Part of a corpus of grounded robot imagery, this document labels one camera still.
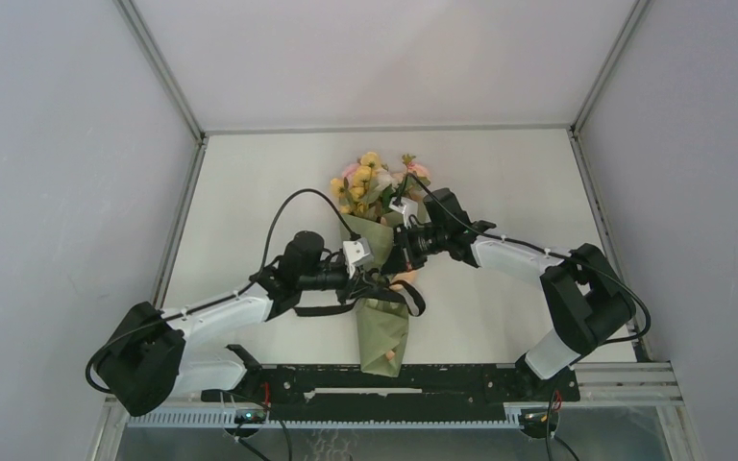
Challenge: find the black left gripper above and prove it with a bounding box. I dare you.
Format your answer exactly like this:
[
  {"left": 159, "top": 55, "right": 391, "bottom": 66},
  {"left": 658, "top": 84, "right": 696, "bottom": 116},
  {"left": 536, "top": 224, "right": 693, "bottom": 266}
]
[{"left": 298, "top": 259, "right": 379, "bottom": 305}]

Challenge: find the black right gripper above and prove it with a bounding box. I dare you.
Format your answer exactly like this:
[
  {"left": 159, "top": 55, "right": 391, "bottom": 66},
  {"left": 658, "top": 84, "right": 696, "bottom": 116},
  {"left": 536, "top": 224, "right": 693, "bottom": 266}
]
[{"left": 381, "top": 221, "right": 450, "bottom": 276}]

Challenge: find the black strap lanyard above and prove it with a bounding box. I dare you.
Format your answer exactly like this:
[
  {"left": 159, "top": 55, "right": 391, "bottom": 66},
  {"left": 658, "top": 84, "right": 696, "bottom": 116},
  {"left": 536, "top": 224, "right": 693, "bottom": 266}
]
[{"left": 293, "top": 279, "right": 428, "bottom": 320}]

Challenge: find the orange wrapping paper sheet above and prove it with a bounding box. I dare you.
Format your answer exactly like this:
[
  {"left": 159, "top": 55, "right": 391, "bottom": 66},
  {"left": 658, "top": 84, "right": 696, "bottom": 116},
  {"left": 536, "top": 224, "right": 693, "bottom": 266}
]
[{"left": 343, "top": 212, "right": 425, "bottom": 377}]

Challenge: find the peach white fake flower bunch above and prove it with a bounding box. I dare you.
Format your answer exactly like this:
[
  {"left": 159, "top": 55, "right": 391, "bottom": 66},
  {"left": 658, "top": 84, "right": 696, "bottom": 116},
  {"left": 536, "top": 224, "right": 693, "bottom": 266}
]
[{"left": 342, "top": 152, "right": 434, "bottom": 211}]

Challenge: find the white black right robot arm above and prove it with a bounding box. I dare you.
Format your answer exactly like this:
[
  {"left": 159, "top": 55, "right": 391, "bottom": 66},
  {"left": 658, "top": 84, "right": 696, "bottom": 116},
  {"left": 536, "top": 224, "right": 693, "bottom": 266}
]
[{"left": 381, "top": 188, "right": 641, "bottom": 400}]

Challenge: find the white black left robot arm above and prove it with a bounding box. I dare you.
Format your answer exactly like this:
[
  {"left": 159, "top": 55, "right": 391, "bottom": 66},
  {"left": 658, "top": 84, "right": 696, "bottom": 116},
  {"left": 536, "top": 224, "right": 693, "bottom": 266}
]
[{"left": 85, "top": 230, "right": 375, "bottom": 417}]

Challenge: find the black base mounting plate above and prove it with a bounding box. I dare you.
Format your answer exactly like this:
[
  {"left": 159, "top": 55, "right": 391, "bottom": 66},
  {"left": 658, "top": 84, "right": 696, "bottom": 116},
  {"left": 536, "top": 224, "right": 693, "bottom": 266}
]
[{"left": 200, "top": 364, "right": 581, "bottom": 424}]

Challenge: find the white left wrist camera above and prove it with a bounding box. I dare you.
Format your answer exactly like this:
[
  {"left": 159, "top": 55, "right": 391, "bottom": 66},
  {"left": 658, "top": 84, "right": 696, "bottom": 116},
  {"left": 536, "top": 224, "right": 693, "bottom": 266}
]
[{"left": 342, "top": 237, "right": 374, "bottom": 279}]

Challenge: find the white cable duct strip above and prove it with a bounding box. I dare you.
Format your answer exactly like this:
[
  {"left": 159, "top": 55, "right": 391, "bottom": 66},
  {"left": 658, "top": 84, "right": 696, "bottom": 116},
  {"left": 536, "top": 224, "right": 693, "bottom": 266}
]
[{"left": 127, "top": 407, "right": 524, "bottom": 429}]

